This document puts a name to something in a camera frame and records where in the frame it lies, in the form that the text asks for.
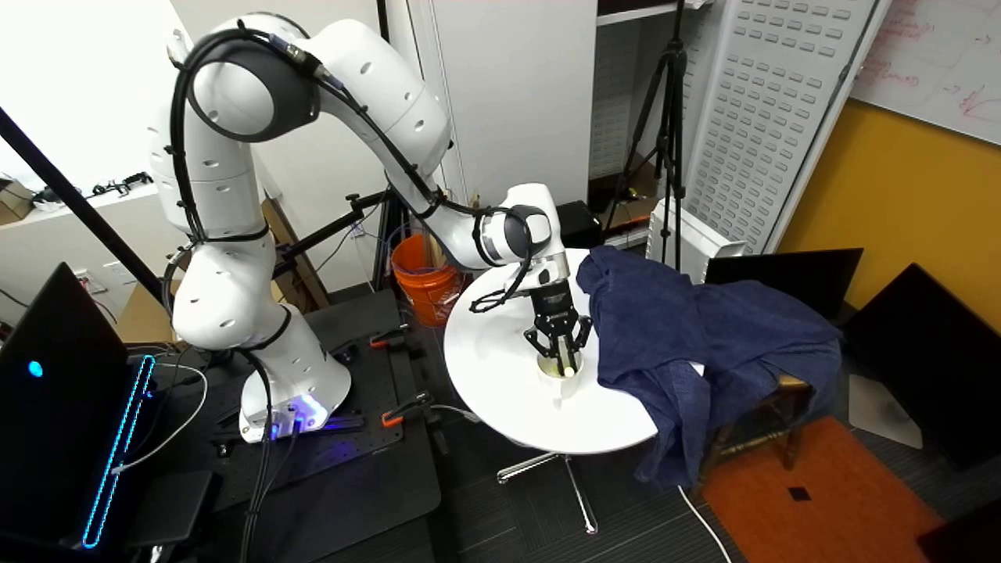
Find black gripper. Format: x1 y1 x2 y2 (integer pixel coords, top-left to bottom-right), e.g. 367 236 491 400
521 280 595 376

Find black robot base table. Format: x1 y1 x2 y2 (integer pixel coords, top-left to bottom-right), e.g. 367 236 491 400
200 284 462 563

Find white paper cup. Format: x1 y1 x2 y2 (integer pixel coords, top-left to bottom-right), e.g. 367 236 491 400
534 353 590 406

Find dark blue cloth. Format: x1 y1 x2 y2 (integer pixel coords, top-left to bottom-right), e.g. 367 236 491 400
575 243 844 495

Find black box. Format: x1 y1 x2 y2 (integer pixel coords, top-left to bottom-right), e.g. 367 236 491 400
558 199 606 255

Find orange plastic bucket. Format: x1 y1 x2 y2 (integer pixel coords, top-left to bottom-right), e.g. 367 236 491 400
388 231 467 330

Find wooden chair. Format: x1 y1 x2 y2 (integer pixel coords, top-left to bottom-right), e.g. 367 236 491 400
706 369 821 473

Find tall black tripod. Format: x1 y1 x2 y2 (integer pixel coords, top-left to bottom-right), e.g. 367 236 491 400
602 0 696 275

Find brown wooden board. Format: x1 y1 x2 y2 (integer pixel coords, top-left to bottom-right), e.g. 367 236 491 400
259 196 331 311

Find white perforated panel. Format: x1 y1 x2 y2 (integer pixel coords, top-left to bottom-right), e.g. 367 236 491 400
681 0 890 259

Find orange floor mat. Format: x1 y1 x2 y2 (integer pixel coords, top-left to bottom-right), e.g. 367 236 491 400
692 415 948 563

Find large black flat panel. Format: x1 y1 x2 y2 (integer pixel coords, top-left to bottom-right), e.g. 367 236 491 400
843 262 1001 473

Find brown cardboard box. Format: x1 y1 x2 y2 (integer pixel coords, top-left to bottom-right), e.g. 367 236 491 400
108 280 183 349

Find small black tools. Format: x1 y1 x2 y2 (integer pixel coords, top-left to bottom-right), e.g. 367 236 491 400
89 169 159 199

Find white desk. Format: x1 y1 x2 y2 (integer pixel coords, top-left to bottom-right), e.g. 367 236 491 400
0 169 200 317

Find black diagonal pole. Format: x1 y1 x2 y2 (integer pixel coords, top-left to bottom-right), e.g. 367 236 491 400
0 108 174 311

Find black computer with blue light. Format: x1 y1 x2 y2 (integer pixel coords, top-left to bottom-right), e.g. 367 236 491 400
0 259 159 558

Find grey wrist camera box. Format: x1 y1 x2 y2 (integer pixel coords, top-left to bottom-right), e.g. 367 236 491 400
528 250 575 295

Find chrome table pedestal base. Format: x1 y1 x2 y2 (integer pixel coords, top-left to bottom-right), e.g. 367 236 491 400
494 448 605 542

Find orange handled clamp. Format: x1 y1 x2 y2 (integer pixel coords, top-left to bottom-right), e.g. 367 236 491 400
367 324 420 353
376 391 432 432

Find white floor cable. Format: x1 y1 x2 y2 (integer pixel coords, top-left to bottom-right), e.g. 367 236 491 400
674 482 737 563

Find black camera stand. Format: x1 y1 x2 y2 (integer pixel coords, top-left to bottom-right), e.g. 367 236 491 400
271 186 415 308

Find grey cable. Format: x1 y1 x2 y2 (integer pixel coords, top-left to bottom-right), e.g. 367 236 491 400
111 361 213 479

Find wall whiteboard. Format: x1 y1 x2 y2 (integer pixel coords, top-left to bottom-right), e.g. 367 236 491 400
848 0 1001 149

